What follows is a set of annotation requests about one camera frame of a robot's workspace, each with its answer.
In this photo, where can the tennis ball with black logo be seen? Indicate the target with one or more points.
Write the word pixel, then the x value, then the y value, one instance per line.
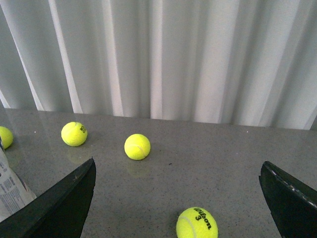
pixel 74 134

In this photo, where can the middle yellow tennis ball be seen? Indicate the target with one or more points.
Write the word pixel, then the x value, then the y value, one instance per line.
pixel 137 146

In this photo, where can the white blue tennis ball can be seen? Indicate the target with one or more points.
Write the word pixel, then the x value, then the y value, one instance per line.
pixel 14 192

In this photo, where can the yellow tennis ball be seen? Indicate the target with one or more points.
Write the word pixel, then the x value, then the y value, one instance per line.
pixel 137 146
pixel 6 137

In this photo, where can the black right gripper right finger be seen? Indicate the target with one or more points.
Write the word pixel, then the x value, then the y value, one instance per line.
pixel 292 203

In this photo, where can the leftmost yellow tennis ball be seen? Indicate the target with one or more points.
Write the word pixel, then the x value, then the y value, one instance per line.
pixel 6 137

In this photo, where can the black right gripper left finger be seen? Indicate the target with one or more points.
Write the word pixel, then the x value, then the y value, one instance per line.
pixel 60 212

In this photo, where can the tennis ball with Wilson 3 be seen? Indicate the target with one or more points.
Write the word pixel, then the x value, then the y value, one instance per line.
pixel 196 222

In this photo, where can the white pleated curtain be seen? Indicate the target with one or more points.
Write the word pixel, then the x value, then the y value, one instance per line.
pixel 245 62

